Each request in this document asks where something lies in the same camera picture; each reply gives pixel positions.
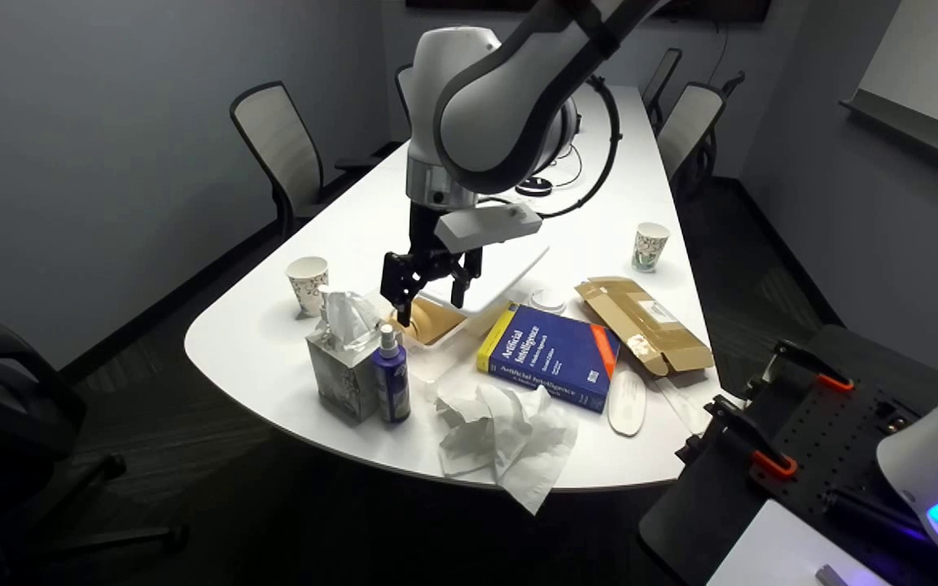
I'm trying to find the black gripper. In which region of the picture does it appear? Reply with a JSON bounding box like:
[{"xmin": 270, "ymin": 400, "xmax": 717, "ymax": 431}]
[{"xmin": 383, "ymin": 204, "xmax": 481, "ymax": 325}]

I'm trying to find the blue spray bottle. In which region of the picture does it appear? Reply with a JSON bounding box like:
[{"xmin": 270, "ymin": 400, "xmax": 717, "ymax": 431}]
[{"xmin": 376, "ymin": 323, "xmax": 412, "ymax": 422}]

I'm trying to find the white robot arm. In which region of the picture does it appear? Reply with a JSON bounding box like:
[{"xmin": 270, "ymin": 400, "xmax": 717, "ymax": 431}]
[{"xmin": 383, "ymin": 0, "xmax": 671, "ymax": 325}]

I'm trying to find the tan plastic item in container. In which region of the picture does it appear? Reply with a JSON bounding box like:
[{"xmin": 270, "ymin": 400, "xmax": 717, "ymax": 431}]
[{"xmin": 408, "ymin": 297, "xmax": 463, "ymax": 344}]

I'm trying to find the grey tissue box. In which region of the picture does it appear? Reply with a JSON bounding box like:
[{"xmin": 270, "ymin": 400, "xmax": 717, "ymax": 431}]
[{"xmin": 307, "ymin": 293, "xmax": 389, "ymax": 422}]

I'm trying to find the paper cup near left edge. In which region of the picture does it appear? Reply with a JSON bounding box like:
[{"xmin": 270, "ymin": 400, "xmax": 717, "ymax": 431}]
[{"xmin": 288, "ymin": 259, "xmax": 328, "ymax": 318}]

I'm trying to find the paper cup edge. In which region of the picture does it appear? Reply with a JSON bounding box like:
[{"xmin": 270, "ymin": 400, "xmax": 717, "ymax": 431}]
[
  {"xmin": 632, "ymin": 222, "xmax": 671, "ymax": 272},
  {"xmin": 288, "ymin": 259, "xmax": 328, "ymax": 318}
]

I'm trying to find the black round speaker puck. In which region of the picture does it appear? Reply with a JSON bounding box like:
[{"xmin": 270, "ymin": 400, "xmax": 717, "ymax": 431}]
[{"xmin": 514, "ymin": 176, "xmax": 555, "ymax": 197}]

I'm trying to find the blue and yellow book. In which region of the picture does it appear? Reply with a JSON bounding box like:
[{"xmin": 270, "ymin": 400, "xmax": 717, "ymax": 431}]
[{"xmin": 476, "ymin": 305, "xmax": 614, "ymax": 414}]

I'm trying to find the crumpled white paper towel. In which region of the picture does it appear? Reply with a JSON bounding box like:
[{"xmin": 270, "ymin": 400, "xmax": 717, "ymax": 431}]
[{"xmin": 436, "ymin": 386, "xmax": 576, "ymax": 515}]

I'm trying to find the orange pen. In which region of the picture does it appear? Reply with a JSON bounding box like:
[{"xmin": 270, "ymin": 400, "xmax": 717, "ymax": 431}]
[{"xmin": 589, "ymin": 323, "xmax": 618, "ymax": 377}]

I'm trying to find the paper cup near right edge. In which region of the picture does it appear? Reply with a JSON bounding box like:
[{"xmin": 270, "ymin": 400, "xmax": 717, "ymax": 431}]
[{"xmin": 632, "ymin": 222, "xmax": 671, "ymax": 272}]

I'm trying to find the grey mesh office chair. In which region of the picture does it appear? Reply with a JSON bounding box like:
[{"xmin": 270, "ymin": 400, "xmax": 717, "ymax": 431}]
[{"xmin": 231, "ymin": 83, "xmax": 324, "ymax": 235}]

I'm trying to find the right side grey chair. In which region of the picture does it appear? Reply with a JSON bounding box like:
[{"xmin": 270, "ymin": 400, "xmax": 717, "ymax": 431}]
[{"xmin": 659, "ymin": 83, "xmax": 727, "ymax": 176}]

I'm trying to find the orange black clamp lower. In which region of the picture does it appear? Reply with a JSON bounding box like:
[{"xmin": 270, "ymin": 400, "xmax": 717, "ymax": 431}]
[{"xmin": 679, "ymin": 393, "xmax": 797, "ymax": 483}]

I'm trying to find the orange black clamp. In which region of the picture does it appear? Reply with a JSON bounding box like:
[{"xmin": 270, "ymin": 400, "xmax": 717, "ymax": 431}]
[
  {"xmin": 679, "ymin": 393, "xmax": 797, "ymax": 483},
  {"xmin": 760, "ymin": 338, "xmax": 858, "ymax": 393}
]

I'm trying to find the far right grey chair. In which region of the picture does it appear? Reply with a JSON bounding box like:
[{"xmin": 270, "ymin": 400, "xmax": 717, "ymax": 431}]
[{"xmin": 643, "ymin": 46, "xmax": 683, "ymax": 109}]

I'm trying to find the orange black clamp upper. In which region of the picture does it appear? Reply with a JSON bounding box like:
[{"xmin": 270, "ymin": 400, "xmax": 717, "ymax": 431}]
[{"xmin": 760, "ymin": 338, "xmax": 858, "ymax": 393}]

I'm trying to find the dark office chair foreground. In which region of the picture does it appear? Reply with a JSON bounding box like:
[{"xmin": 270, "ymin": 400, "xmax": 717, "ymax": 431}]
[{"xmin": 0, "ymin": 323, "xmax": 190, "ymax": 586}]

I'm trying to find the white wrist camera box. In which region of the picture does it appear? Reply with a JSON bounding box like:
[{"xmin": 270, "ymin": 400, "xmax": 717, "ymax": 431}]
[{"xmin": 435, "ymin": 204, "xmax": 540, "ymax": 254}]

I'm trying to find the black cable on table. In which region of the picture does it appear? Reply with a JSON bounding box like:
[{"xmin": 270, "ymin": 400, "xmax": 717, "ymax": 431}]
[{"xmin": 538, "ymin": 75, "xmax": 627, "ymax": 222}]

